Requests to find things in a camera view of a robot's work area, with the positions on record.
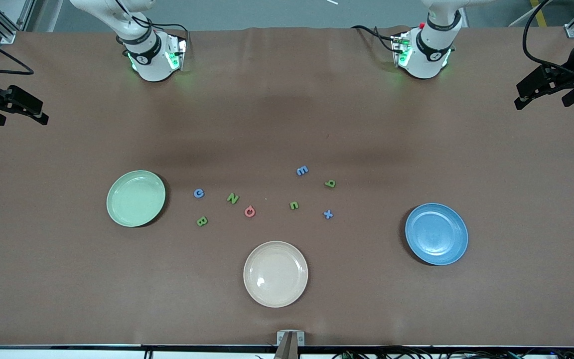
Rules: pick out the green foam letter d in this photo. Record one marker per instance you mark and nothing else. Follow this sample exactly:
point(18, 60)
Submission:
point(333, 184)

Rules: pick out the light green plate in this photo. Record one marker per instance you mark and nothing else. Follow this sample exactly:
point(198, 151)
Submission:
point(136, 198)

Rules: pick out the green foam letter B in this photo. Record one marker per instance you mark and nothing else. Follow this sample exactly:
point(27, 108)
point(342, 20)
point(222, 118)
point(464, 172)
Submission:
point(202, 221)

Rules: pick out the blue foam letter G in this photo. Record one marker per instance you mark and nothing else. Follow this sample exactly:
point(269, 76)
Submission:
point(195, 193)

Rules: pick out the red foam letter Q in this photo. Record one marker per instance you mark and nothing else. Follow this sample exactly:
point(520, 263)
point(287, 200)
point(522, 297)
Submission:
point(245, 212)

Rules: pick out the blue foam letter m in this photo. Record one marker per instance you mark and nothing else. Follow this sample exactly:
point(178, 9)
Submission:
point(302, 170)

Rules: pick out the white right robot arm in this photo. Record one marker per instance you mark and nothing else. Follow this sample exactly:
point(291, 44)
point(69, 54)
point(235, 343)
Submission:
point(152, 65)

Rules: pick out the blue foam letter x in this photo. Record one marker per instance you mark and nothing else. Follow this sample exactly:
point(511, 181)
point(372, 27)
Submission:
point(328, 214)

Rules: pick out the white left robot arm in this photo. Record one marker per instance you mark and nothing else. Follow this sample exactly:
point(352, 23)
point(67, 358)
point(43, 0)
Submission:
point(429, 65)

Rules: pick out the brown table cover mat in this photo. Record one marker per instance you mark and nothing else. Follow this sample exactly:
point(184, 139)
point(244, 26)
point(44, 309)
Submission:
point(287, 109)

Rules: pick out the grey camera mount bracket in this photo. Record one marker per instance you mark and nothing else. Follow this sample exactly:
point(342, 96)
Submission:
point(281, 335)

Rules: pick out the beige plate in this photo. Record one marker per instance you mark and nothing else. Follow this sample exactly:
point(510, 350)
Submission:
point(275, 274)

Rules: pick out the tan camera mount pole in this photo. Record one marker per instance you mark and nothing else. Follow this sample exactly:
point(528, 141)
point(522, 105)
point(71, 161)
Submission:
point(287, 351)

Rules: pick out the blue plate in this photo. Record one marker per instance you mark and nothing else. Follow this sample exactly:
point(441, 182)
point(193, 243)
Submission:
point(436, 234)

